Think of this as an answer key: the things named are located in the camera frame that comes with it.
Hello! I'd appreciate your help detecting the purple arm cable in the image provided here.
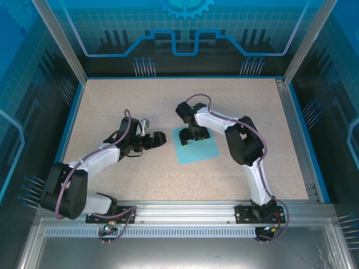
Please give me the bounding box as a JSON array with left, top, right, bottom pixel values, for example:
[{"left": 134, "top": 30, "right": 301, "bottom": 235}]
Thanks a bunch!
[
  {"left": 186, "top": 94, "right": 290, "bottom": 244},
  {"left": 54, "top": 108, "right": 138, "bottom": 244}
]

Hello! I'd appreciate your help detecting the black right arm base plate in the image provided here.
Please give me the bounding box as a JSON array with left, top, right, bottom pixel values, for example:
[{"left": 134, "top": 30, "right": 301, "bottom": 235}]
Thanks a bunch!
[{"left": 234, "top": 204, "right": 284, "bottom": 225}]

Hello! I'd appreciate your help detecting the aluminium side rail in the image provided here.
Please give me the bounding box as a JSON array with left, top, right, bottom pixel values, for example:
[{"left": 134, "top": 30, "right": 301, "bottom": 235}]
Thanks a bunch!
[{"left": 275, "top": 78, "right": 321, "bottom": 203}]

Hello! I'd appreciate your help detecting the aluminium frame post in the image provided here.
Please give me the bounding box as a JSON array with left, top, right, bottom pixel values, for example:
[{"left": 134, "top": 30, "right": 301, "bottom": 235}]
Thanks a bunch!
[
  {"left": 30, "top": 0, "right": 88, "bottom": 85},
  {"left": 282, "top": 0, "right": 338, "bottom": 86}
]

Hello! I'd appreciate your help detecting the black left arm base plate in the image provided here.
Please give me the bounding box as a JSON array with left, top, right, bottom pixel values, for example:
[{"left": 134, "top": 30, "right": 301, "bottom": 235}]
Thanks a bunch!
[{"left": 85, "top": 205, "right": 137, "bottom": 225}]

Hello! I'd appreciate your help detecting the light blue cloth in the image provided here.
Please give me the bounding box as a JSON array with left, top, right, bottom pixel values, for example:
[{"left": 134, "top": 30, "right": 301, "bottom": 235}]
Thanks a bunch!
[{"left": 169, "top": 125, "right": 220, "bottom": 165}]

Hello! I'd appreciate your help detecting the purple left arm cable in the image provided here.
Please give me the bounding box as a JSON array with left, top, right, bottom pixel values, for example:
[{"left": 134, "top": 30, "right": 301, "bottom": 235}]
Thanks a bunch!
[{"left": 54, "top": 108, "right": 138, "bottom": 244}]

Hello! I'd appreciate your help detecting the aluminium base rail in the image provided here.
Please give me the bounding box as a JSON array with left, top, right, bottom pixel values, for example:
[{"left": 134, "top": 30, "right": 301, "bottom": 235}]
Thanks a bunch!
[{"left": 36, "top": 199, "right": 337, "bottom": 228}]

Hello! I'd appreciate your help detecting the sheet metal tray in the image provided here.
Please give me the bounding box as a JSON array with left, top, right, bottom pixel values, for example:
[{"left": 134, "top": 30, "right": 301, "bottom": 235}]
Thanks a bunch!
[{"left": 16, "top": 218, "right": 356, "bottom": 269}]

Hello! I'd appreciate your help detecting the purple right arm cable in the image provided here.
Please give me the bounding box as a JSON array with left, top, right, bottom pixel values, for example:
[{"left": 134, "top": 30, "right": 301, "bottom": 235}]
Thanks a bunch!
[{"left": 186, "top": 94, "right": 290, "bottom": 244}]

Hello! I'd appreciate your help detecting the slotted grey cable duct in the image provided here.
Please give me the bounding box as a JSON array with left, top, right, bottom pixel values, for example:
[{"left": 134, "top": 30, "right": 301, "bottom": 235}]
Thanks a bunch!
[{"left": 44, "top": 227, "right": 260, "bottom": 238}]

